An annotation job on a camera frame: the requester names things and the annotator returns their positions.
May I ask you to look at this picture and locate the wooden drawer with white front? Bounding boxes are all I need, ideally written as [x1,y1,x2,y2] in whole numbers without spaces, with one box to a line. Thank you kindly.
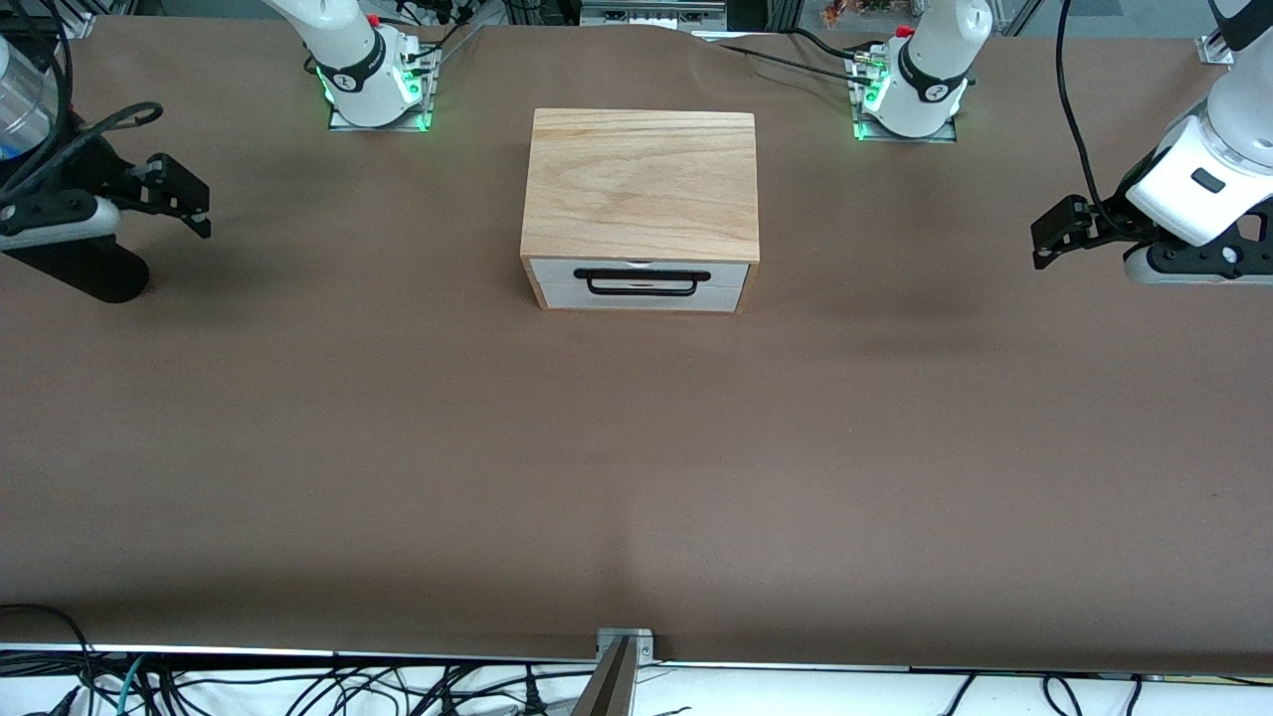
[528,259,753,290]

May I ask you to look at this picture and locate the black metal drawer handle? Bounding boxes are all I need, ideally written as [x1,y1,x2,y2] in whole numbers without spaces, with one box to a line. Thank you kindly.
[573,267,713,298]

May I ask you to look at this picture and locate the light wooden drawer cabinet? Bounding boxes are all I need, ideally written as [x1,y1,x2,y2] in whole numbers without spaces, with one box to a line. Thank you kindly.
[519,107,763,315]

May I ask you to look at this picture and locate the black cylindrical housing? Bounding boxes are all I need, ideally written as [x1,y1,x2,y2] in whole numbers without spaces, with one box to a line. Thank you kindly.
[3,234,151,305]

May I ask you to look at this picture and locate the orange patterned object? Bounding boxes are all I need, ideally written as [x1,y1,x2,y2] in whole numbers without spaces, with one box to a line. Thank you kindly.
[820,0,896,28]

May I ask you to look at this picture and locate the grey metal equipment box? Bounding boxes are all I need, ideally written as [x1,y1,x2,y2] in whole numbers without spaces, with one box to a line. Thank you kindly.
[580,0,729,31]

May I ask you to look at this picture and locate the brown table cover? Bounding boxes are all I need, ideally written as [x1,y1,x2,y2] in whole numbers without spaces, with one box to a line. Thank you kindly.
[0,15,1273,677]

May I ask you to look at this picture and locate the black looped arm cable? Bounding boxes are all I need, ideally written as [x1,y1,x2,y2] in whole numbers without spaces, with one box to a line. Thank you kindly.
[0,101,165,200]

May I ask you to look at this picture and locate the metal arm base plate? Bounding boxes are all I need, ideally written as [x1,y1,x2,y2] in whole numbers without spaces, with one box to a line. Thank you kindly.
[850,50,959,144]
[326,45,440,132]

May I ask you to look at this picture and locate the black cable on table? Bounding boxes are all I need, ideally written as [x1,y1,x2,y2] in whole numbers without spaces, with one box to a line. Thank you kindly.
[711,40,864,86]
[786,28,876,63]

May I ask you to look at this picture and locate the black base connector cables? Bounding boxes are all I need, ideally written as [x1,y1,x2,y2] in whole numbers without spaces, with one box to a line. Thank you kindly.
[393,0,478,66]

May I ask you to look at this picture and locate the teal cable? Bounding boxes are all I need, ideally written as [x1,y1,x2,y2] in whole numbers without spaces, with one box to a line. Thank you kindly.
[114,656,148,716]

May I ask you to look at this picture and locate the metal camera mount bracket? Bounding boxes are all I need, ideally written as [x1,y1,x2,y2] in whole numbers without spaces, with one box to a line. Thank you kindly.
[595,627,655,665]

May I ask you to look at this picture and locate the grey camera mount pole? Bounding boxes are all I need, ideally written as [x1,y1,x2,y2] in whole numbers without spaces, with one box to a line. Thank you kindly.
[570,636,637,716]

